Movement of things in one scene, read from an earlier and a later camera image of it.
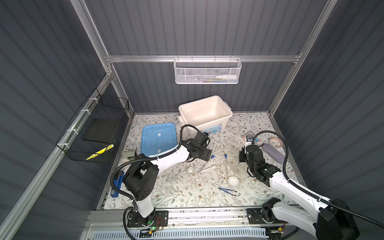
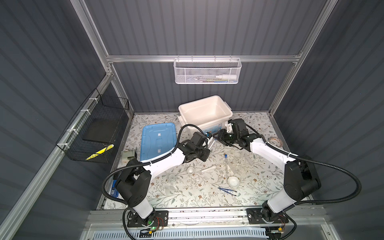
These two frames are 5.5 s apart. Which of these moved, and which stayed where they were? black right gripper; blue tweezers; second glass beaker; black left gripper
Moved: black right gripper
Stayed: blue tweezers; second glass beaker; black left gripper
